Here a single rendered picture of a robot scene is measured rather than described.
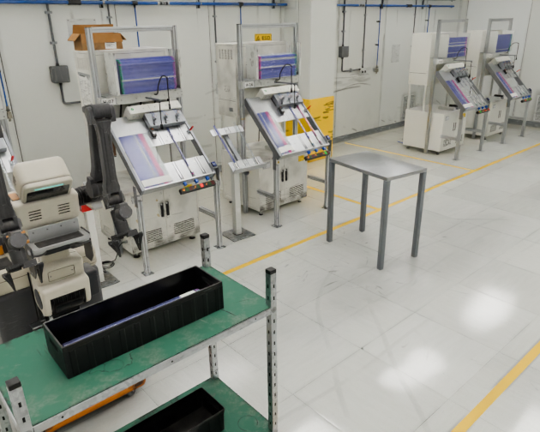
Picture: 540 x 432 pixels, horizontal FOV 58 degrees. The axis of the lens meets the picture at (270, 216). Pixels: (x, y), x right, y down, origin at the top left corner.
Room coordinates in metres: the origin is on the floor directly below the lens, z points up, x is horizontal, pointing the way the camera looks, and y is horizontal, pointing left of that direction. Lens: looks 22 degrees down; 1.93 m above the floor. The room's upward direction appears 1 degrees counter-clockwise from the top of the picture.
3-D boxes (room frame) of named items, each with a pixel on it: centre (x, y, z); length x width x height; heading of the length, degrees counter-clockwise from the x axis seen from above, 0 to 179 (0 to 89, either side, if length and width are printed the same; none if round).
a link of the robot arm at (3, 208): (1.73, 1.01, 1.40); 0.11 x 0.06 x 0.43; 131
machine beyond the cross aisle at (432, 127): (7.56, -2.61, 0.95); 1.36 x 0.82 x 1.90; 41
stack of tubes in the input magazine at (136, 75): (4.21, 1.02, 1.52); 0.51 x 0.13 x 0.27; 131
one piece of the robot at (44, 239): (2.00, 0.96, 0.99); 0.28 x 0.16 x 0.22; 131
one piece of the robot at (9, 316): (2.29, 1.21, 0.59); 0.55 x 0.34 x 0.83; 131
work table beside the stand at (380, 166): (3.96, -0.90, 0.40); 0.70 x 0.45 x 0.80; 33
